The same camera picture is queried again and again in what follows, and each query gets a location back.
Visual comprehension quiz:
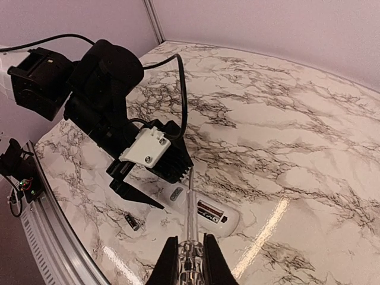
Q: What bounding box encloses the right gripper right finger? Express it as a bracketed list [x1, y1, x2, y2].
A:
[203, 233, 238, 285]

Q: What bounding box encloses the black AAA battery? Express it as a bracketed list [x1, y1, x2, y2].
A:
[197, 200, 224, 224]
[124, 213, 140, 232]

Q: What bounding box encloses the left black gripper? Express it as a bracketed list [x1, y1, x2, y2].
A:
[106, 159, 164, 209]

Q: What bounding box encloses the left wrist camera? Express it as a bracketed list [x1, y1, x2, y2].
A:
[119, 119, 194, 183]

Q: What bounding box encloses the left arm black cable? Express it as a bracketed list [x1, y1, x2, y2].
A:
[0, 33, 189, 140]

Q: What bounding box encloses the left aluminium frame post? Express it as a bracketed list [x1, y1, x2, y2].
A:
[142, 0, 166, 45]

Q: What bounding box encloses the white remote control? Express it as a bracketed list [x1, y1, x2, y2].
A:
[158, 183, 240, 238]

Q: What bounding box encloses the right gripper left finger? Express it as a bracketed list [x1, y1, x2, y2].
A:
[145, 236, 179, 285]

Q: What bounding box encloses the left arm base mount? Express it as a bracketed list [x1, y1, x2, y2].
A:
[1, 138, 42, 218]

